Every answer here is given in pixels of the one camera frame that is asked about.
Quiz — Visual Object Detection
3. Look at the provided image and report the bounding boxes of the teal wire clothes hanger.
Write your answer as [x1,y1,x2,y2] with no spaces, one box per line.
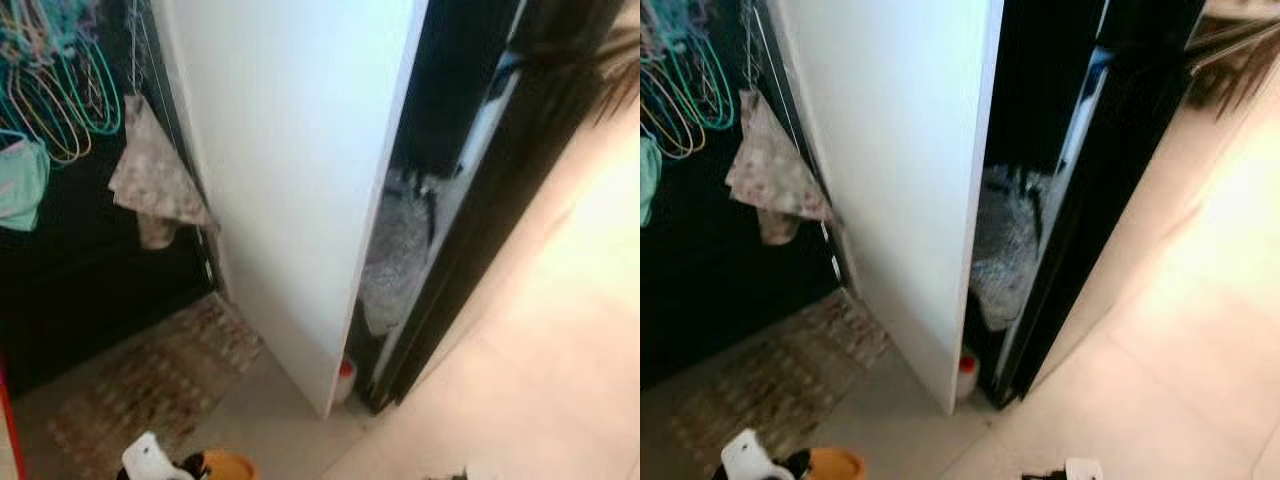
[665,20,736,131]
[55,30,123,136]

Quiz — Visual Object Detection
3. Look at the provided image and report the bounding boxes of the mint green garment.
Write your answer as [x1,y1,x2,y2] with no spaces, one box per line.
[640,135,663,229]
[0,135,51,233]

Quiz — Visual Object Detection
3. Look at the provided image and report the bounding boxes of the floral beige hanging cloth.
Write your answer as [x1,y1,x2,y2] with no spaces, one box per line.
[725,90,836,223]
[108,95,216,229]

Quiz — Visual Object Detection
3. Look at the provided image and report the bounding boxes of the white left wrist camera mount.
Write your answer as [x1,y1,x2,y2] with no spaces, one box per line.
[122,432,194,480]
[720,428,793,480]

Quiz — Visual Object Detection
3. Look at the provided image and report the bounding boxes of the tan orange plastic bowl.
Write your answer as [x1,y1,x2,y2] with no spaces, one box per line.
[805,447,867,480]
[200,450,259,480]

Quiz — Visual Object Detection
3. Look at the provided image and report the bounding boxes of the brown patterned floor rug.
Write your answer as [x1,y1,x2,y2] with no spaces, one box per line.
[672,288,896,471]
[45,293,263,476]

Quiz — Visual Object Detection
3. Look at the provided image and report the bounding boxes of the yellow wire clothes hanger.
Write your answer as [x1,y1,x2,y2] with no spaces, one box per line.
[5,60,81,166]
[645,60,706,161]

